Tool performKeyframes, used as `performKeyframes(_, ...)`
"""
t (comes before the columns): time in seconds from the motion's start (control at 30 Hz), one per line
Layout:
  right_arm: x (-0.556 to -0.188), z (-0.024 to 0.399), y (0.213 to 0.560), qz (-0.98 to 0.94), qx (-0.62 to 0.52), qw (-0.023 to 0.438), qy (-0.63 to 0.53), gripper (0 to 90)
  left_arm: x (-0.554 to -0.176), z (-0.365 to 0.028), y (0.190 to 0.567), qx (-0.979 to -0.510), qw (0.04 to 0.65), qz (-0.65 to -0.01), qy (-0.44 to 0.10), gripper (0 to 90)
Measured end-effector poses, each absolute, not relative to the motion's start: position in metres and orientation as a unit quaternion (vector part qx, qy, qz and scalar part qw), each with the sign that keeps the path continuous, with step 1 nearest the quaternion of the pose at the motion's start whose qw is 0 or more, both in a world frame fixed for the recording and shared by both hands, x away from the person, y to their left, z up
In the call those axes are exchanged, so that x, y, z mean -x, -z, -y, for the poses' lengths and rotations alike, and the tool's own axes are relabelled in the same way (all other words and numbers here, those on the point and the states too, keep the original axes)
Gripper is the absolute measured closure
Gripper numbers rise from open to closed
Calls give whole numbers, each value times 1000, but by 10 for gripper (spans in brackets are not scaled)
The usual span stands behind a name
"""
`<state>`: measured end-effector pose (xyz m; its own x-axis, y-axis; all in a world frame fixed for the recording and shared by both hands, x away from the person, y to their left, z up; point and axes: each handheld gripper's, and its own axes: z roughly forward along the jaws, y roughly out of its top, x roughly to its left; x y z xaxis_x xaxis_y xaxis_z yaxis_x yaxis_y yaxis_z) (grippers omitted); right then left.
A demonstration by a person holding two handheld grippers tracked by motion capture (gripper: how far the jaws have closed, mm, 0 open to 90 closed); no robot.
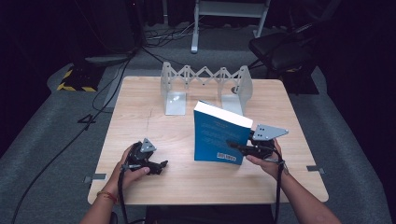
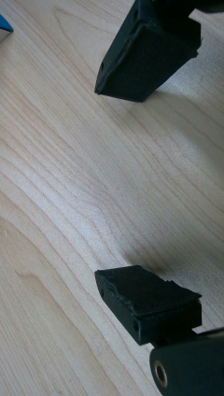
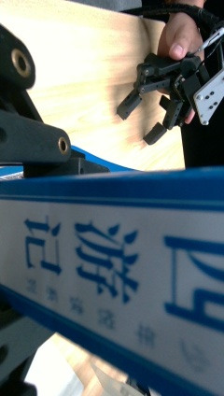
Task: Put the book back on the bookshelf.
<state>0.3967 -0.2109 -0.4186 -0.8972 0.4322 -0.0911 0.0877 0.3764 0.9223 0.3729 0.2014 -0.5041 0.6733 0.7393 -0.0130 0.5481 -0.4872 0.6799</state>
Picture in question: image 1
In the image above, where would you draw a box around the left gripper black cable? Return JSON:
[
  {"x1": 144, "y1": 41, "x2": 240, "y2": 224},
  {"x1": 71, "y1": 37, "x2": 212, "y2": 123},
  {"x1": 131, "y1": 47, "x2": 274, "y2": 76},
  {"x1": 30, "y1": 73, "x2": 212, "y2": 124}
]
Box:
[{"x1": 117, "y1": 163, "x2": 143, "y2": 224}]

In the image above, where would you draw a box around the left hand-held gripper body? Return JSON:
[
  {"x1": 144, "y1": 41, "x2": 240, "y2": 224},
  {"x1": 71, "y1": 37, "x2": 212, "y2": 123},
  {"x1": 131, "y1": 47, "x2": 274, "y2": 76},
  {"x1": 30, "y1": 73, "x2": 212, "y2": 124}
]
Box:
[{"x1": 126, "y1": 137, "x2": 158, "y2": 174}]

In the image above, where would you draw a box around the black yellow striped base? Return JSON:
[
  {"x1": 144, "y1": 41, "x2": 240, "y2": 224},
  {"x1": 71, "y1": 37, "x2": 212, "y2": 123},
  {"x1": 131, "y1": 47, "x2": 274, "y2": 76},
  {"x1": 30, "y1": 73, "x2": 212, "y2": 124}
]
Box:
[{"x1": 56, "y1": 63, "x2": 106, "y2": 93}]

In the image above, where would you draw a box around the person's dark clothing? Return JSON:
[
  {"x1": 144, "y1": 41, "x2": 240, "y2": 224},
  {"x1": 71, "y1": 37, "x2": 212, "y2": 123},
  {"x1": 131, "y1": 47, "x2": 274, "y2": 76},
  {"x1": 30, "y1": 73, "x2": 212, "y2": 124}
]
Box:
[{"x1": 145, "y1": 203, "x2": 275, "y2": 224}]

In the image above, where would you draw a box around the white metal stand frame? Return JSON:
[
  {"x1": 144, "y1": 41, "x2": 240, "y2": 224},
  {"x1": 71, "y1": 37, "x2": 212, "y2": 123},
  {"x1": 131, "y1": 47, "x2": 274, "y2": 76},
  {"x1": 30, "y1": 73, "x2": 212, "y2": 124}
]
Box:
[{"x1": 190, "y1": 0, "x2": 273, "y2": 55}]

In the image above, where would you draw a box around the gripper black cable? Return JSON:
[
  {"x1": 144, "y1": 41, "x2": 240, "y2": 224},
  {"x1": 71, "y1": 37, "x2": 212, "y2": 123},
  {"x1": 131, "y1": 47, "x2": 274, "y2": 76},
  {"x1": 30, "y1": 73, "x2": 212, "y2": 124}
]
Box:
[
  {"x1": 117, "y1": 163, "x2": 143, "y2": 224},
  {"x1": 272, "y1": 148, "x2": 287, "y2": 224}
]

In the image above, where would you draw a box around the grey tape strip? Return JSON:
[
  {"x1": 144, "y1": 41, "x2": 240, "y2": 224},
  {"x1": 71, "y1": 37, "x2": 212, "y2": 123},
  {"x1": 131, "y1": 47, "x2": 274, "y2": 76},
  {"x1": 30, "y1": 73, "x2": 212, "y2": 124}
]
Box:
[
  {"x1": 83, "y1": 173, "x2": 107, "y2": 185},
  {"x1": 305, "y1": 164, "x2": 327, "y2": 175}
]

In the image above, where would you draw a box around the person's left hand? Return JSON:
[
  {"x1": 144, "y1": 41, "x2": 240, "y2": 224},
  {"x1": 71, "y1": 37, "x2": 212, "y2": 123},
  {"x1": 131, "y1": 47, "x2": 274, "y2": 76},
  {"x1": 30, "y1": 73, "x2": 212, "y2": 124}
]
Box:
[{"x1": 106, "y1": 144, "x2": 151, "y2": 196}]

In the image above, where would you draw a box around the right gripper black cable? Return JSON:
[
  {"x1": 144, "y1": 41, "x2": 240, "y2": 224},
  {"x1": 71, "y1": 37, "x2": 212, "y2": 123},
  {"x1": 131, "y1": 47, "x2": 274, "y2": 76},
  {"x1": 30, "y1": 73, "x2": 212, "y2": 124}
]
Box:
[{"x1": 272, "y1": 148, "x2": 287, "y2": 224}]

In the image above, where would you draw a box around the red string bracelet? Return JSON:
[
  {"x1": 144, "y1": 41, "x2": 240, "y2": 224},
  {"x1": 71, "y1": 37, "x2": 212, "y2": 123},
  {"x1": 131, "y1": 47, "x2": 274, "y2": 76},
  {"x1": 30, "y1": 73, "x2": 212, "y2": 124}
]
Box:
[{"x1": 95, "y1": 189, "x2": 120, "y2": 205}]

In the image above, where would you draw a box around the long black floor cable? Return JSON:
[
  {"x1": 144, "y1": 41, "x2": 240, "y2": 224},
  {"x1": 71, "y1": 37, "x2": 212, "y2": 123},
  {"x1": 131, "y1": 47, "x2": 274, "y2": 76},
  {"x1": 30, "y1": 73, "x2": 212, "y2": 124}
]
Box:
[{"x1": 10, "y1": 50, "x2": 135, "y2": 224}]

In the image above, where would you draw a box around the black chair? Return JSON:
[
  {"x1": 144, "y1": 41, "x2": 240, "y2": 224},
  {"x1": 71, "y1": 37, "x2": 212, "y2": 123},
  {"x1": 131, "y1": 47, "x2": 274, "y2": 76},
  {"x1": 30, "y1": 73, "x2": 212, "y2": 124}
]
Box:
[{"x1": 247, "y1": 21, "x2": 323, "y2": 95}]

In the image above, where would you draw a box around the expandable metal bookend rack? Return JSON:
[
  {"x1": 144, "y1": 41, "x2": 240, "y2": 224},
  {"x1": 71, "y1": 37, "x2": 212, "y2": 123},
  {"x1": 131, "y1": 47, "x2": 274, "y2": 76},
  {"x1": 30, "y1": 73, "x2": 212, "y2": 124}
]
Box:
[{"x1": 160, "y1": 61, "x2": 254, "y2": 118}]

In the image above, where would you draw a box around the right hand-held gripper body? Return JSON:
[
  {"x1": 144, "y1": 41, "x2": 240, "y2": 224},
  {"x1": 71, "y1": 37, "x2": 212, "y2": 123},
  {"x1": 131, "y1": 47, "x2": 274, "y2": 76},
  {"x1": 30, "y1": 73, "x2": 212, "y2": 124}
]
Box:
[{"x1": 246, "y1": 123, "x2": 290, "y2": 161}]

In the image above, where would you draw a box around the grey stand base plate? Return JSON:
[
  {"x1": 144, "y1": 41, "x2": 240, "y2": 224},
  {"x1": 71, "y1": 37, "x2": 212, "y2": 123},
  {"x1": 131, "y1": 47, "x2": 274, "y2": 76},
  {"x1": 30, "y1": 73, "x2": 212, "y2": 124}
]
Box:
[{"x1": 83, "y1": 53, "x2": 134, "y2": 67}]

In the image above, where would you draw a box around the person's right hand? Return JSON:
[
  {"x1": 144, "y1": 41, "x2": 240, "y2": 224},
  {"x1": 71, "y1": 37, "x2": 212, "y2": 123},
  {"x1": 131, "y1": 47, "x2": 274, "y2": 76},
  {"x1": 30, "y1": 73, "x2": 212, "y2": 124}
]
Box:
[{"x1": 245, "y1": 138, "x2": 290, "y2": 182}]

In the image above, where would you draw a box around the blue book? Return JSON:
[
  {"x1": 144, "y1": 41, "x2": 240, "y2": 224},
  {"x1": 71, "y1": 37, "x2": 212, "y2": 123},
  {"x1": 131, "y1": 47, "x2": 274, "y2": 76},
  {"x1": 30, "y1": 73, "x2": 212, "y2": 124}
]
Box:
[{"x1": 192, "y1": 99, "x2": 254, "y2": 166}]

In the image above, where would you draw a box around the bundle of floor cables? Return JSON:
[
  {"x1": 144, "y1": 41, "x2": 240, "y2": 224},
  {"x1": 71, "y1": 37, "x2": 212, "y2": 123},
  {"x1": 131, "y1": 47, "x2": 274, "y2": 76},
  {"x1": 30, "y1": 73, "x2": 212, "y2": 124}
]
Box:
[{"x1": 141, "y1": 21, "x2": 200, "y2": 64}]

